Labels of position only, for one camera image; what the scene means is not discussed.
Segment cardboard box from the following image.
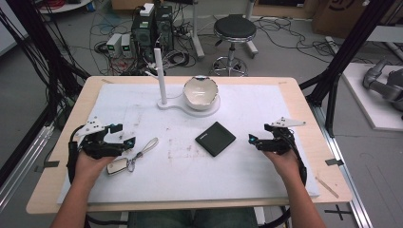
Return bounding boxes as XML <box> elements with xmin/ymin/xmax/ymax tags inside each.
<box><xmin>311</xmin><ymin>0</ymin><xmax>395</xmax><ymax>40</ymax></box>

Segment aluminium rail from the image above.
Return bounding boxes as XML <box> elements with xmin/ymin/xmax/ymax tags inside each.
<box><xmin>0</xmin><ymin>123</ymin><xmax>55</xmax><ymax>212</ymax></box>
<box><xmin>309</xmin><ymin>104</ymin><xmax>374</xmax><ymax>228</ymax></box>

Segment grey tape piece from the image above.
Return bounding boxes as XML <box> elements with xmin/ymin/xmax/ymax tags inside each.
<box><xmin>324</xmin><ymin>158</ymin><xmax>345</xmax><ymax>167</ymax></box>
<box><xmin>33</xmin><ymin>160</ymin><xmax>61</xmax><ymax>174</ymax></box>

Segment thin wooden stick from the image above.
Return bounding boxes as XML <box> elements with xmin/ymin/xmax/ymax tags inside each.
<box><xmin>315</xmin><ymin>176</ymin><xmax>340</xmax><ymax>200</ymax></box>

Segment black tape cross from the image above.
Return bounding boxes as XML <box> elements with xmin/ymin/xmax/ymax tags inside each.
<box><xmin>323</xmin><ymin>203</ymin><xmax>353</xmax><ymax>221</ymax></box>

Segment white ceramic bowl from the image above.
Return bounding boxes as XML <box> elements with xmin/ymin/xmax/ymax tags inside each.
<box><xmin>182</xmin><ymin>75</ymin><xmax>220</xmax><ymax>112</ymax></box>

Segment white table leg stand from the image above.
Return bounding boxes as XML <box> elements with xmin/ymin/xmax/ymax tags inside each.
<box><xmin>189</xmin><ymin>0</ymin><xmax>206</xmax><ymax>60</ymax></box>

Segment white platform board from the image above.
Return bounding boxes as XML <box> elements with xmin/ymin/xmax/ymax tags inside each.
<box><xmin>341</xmin><ymin>62</ymin><xmax>403</xmax><ymax>133</ymax></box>

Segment black square wallet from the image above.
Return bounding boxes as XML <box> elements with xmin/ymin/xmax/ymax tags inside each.
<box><xmin>194</xmin><ymin>121</ymin><xmax>238</xmax><ymax>158</ymax></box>

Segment white table mat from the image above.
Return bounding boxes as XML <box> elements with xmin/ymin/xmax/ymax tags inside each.
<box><xmin>56</xmin><ymin>83</ymin><xmax>320</xmax><ymax>204</ymax></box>

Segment small white power box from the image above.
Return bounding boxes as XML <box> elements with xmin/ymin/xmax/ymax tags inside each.
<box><xmin>106</xmin><ymin>32</ymin><xmax>124</xmax><ymax>59</ymax></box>
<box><xmin>120</xmin><ymin>33</ymin><xmax>134</xmax><ymax>59</ymax></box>

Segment person's left hand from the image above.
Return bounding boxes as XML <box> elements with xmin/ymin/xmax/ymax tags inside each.
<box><xmin>73</xmin><ymin>149</ymin><xmax>117</xmax><ymax>186</ymax></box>

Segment black round stool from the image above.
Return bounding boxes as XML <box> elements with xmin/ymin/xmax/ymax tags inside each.
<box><xmin>211</xmin><ymin>13</ymin><xmax>259</xmax><ymax>77</ymax></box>

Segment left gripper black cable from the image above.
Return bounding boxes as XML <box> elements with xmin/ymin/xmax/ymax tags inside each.
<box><xmin>66</xmin><ymin>124</ymin><xmax>84</xmax><ymax>185</ymax></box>

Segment person's right hand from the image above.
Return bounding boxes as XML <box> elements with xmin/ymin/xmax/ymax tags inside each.
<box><xmin>261</xmin><ymin>148</ymin><xmax>302</xmax><ymax>186</ymax></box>

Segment black metal frame post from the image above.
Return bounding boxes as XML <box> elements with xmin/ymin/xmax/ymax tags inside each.
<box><xmin>5</xmin><ymin>0</ymin><xmax>91</xmax><ymax>105</ymax></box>
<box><xmin>298</xmin><ymin>0</ymin><xmax>396</xmax><ymax>138</ymax></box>

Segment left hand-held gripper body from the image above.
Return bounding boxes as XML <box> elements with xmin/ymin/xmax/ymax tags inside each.
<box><xmin>67</xmin><ymin>116</ymin><xmax>128</xmax><ymax>160</ymax></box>

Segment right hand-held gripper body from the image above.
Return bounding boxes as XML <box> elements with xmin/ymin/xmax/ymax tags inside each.
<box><xmin>256</xmin><ymin>116</ymin><xmax>307</xmax><ymax>157</ymax></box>

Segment person's legs in jeans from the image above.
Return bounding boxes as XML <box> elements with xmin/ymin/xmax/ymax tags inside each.
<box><xmin>126</xmin><ymin>208</ymin><xmax>259</xmax><ymax>228</ymax></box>

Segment white post stand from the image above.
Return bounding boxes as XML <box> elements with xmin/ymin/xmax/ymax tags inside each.
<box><xmin>144</xmin><ymin>47</ymin><xmax>221</xmax><ymax>119</ymax></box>

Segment white box on computer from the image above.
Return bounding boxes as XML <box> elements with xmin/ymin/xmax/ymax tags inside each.
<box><xmin>139</xmin><ymin>2</ymin><xmax>156</xmax><ymax>17</ymax></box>

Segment black computer tower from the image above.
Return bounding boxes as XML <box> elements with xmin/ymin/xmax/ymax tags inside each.
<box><xmin>154</xmin><ymin>4</ymin><xmax>175</xmax><ymax>53</ymax></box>
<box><xmin>130</xmin><ymin>9</ymin><xmax>157</xmax><ymax>63</ymax></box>

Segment car key with grey strap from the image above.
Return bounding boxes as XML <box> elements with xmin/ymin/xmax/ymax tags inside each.
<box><xmin>106</xmin><ymin>137</ymin><xmax>160</xmax><ymax>176</ymax></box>

